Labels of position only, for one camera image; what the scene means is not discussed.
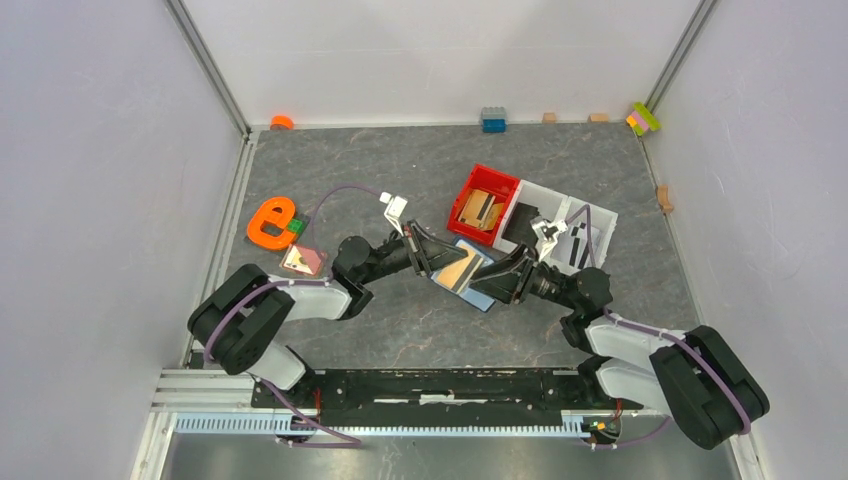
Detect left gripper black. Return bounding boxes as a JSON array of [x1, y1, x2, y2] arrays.
[[360, 220, 469, 286]]

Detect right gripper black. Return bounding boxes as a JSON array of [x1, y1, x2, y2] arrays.
[[468, 241, 579, 312]]

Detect gold credit card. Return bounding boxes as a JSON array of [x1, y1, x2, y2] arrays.
[[435, 253, 484, 294]]

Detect navy blue card holder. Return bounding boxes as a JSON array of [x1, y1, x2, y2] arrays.
[[430, 237, 495, 312]]

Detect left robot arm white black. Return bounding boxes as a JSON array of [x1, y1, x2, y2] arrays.
[[187, 220, 468, 408]]

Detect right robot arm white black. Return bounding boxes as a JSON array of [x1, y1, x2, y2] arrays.
[[469, 246, 771, 450]]

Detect black white cards in bin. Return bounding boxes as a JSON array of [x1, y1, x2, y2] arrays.
[[562, 222, 601, 269]]

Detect white plastic bin left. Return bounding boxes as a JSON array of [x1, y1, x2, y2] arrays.
[[492, 180, 570, 253]]

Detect white plastic bin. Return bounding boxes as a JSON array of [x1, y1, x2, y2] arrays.
[[492, 180, 570, 253], [548, 197, 618, 274]]

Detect red plastic bin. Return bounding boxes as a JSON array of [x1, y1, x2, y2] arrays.
[[447, 164, 520, 246]]

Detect white plastic bin right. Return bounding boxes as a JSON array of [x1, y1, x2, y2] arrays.
[[548, 197, 618, 274]]

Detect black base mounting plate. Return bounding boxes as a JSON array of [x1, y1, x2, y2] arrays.
[[284, 368, 639, 427]]

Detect green toy block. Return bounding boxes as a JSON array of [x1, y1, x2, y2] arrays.
[[286, 218, 308, 236]]

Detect blue grey toy brick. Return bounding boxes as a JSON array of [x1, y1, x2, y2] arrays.
[[480, 107, 508, 134]]

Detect orange plastic letter shape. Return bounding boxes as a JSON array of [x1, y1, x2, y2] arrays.
[[247, 197, 296, 251]]

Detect curved tan wooden piece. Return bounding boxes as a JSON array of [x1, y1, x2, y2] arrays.
[[655, 185, 674, 215]]

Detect flat tan wooden block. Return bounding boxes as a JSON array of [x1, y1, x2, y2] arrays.
[[588, 113, 610, 123]]

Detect orange round cap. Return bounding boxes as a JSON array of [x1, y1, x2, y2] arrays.
[[269, 115, 294, 130]]

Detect green pink toy brick stack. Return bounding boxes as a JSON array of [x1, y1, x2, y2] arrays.
[[625, 102, 662, 137]]

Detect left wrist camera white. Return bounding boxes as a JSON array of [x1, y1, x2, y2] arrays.
[[379, 192, 408, 233]]

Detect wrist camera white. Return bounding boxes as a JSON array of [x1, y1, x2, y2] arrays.
[[379, 192, 408, 233], [530, 216, 568, 261]]

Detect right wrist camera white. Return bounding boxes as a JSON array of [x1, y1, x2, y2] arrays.
[[530, 216, 568, 261]]

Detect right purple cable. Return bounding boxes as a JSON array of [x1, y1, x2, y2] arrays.
[[566, 203, 753, 452]]

